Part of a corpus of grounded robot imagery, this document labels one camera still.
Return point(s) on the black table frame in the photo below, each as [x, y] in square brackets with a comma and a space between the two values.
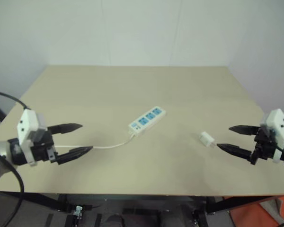
[49, 203]

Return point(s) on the white power strip blue sockets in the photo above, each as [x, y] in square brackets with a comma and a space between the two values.
[146, 119]

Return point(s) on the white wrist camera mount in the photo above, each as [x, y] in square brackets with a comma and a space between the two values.
[278, 123]
[26, 124]

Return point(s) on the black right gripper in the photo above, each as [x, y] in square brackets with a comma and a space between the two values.
[262, 146]

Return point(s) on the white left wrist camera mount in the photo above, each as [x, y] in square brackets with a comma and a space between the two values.
[26, 124]

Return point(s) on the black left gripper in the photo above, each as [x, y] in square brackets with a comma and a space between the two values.
[41, 149]

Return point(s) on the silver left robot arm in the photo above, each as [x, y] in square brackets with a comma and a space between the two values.
[0, 147]

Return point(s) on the small metal bracket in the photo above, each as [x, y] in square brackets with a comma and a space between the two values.
[78, 211]

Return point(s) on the orange box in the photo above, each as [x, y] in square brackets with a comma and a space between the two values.
[248, 217]

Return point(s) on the grey foam piece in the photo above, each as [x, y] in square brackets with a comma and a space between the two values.
[272, 208]

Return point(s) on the white plug adapter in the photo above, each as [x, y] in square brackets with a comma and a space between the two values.
[205, 139]

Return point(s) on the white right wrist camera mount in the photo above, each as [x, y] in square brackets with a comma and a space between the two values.
[278, 123]

